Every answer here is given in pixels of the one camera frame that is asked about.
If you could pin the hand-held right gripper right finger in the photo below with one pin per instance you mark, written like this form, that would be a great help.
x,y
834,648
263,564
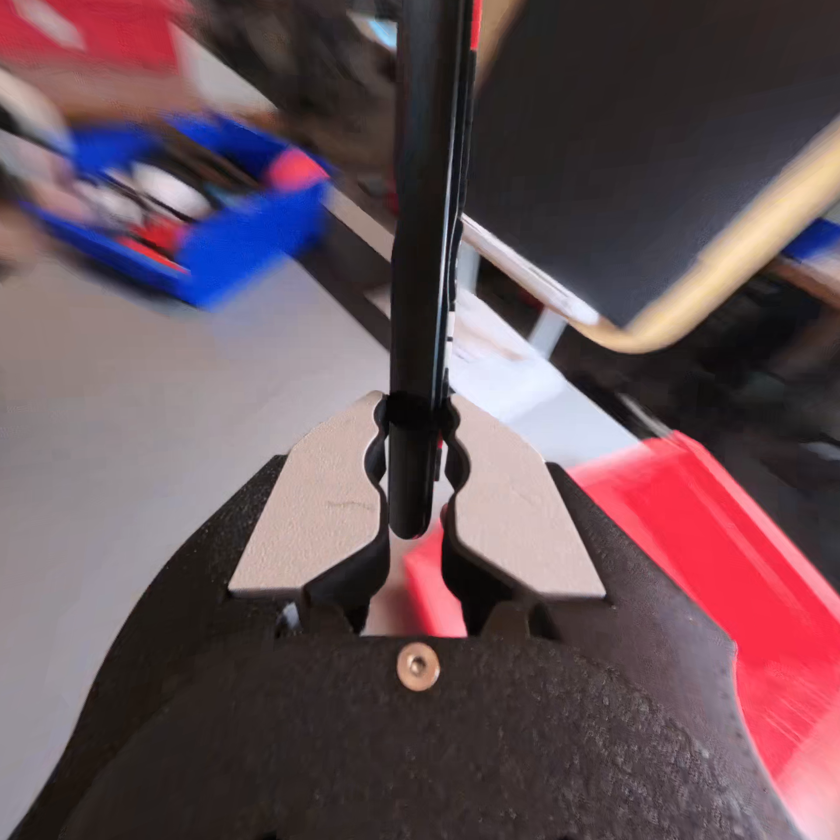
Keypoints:
x,y
518,518

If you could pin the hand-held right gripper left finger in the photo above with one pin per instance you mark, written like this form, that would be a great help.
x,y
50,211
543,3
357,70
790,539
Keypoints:
x,y
308,518

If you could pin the red plastic bin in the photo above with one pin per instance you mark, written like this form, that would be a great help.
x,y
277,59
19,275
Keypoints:
x,y
689,558

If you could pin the black TV remote control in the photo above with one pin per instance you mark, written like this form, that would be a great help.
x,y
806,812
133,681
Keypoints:
x,y
420,262

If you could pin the blue plastic bin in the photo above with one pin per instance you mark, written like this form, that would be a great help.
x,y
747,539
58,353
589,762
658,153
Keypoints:
x,y
249,249

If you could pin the white round object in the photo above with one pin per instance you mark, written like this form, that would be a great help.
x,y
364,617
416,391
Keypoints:
x,y
170,190

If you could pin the red block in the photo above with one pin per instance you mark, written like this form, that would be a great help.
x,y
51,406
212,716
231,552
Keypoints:
x,y
161,236

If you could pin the red flat disc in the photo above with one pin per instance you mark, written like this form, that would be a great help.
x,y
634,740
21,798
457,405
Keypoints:
x,y
295,169

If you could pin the large red ribbed crate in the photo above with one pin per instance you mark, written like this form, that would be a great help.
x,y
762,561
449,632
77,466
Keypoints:
x,y
98,33

